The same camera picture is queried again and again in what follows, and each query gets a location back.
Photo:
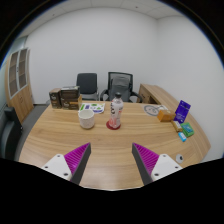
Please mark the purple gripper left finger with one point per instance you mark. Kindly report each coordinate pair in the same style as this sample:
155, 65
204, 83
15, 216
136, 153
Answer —
70, 166

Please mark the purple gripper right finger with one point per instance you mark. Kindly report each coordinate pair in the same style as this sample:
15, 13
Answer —
152, 166

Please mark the clear water bottle pink label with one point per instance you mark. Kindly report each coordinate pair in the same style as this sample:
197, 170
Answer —
116, 108

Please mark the white ceramic mug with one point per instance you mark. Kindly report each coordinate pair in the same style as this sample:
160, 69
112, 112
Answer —
86, 118

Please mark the small blue box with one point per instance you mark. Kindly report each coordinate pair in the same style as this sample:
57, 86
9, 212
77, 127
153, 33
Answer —
182, 136

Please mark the small tan box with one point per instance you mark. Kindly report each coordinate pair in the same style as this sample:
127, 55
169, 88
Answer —
177, 126

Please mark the red round coaster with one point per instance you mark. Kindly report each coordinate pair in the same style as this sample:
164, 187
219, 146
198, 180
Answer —
109, 126

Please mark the orange tissue box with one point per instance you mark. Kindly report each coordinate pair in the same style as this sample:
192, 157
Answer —
166, 115

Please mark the green flat box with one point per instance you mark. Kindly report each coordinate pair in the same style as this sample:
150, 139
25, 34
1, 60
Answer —
187, 129

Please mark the colourful leaflet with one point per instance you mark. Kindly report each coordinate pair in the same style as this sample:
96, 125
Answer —
97, 108

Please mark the dark brown box stack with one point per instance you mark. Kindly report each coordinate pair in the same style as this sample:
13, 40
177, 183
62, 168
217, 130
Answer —
66, 98

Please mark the purple standing card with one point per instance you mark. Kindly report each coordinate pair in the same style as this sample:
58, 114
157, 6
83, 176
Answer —
182, 111

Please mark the black chair at left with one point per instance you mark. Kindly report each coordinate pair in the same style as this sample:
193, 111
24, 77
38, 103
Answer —
10, 133

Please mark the black office chair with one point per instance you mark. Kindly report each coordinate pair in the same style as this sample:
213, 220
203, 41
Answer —
88, 86

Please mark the grey mesh office chair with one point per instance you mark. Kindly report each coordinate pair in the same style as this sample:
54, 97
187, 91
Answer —
120, 82

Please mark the wooden glass-door cabinet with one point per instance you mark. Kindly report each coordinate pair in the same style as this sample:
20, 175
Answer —
17, 83

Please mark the round desk cable grommet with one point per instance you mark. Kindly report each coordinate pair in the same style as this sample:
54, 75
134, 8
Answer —
179, 158

